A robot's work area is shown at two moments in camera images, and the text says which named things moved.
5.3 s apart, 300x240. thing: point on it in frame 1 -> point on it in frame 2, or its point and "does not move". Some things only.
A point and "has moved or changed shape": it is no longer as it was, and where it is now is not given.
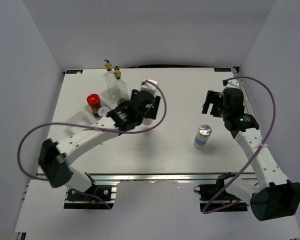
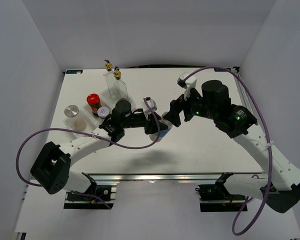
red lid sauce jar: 93,100 does not move
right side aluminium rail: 247,104 does not move
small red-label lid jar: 103,111 does not move
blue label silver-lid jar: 203,133 -> 154,137
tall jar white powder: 147,121 has moved or changed shape
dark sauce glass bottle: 120,89 does not move
